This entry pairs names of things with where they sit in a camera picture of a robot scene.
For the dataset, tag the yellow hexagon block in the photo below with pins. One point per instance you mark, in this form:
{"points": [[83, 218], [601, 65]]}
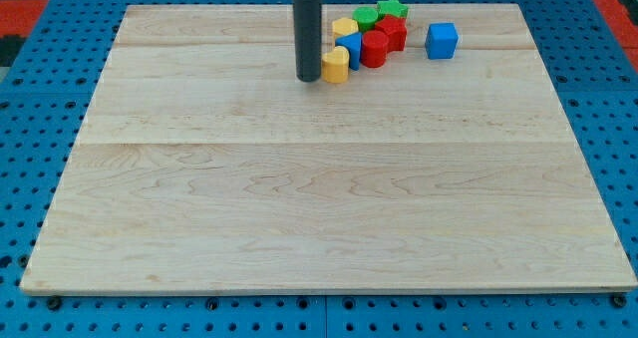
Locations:
{"points": [[343, 27]]}

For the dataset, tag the yellow heart block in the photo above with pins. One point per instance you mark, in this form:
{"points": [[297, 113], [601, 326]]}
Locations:
{"points": [[335, 65]]}

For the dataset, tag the blue cube block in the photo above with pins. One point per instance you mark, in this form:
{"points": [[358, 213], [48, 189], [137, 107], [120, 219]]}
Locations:
{"points": [[441, 41]]}

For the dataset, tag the green cylinder block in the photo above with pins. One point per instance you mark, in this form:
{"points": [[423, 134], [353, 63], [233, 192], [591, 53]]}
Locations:
{"points": [[366, 18]]}

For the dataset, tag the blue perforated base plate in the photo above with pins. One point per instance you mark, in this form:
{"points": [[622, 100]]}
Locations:
{"points": [[46, 93]]}

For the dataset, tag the light wooden board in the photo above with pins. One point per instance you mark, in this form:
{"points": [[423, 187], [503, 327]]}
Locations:
{"points": [[204, 167]]}

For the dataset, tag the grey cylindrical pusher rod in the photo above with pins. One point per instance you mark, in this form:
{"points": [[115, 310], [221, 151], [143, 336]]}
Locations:
{"points": [[307, 21]]}

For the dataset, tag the red cylinder block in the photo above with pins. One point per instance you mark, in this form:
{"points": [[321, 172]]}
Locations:
{"points": [[374, 49]]}

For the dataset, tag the red star block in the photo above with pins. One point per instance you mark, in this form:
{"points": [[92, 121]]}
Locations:
{"points": [[396, 31]]}

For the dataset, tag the blue triangle block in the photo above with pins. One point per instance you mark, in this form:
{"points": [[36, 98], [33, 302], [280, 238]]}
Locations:
{"points": [[353, 43]]}

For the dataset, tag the green star block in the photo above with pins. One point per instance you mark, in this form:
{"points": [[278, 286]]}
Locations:
{"points": [[393, 8]]}

